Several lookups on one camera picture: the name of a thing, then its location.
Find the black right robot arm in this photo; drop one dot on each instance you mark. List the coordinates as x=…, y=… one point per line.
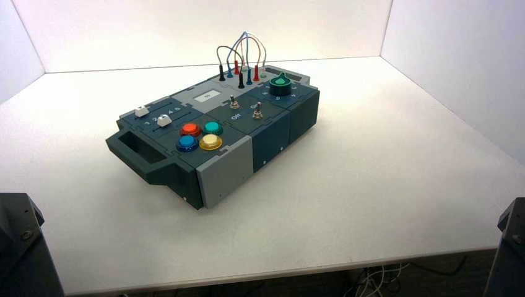
x=510, y=262

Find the red push button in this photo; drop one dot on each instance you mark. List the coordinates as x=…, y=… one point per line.
x=190, y=129

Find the green push button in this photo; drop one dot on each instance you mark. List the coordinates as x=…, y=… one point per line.
x=213, y=127

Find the yellow push button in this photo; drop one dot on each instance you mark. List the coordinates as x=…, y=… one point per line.
x=211, y=142

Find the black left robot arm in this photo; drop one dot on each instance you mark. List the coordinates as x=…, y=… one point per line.
x=20, y=254

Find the metal toggle switch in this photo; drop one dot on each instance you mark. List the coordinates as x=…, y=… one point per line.
x=234, y=103
x=257, y=113

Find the black banana plug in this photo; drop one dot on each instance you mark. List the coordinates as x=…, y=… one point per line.
x=222, y=74
x=241, y=81

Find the white slider knob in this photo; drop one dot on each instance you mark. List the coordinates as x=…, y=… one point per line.
x=164, y=121
x=141, y=111

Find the green rotary knob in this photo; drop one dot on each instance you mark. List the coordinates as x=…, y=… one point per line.
x=280, y=85

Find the blue push button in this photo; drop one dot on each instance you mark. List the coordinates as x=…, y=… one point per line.
x=187, y=142

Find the white number label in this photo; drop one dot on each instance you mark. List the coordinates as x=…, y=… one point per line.
x=207, y=96

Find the dark blue grey control box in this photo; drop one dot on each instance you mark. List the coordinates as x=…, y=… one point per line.
x=266, y=139

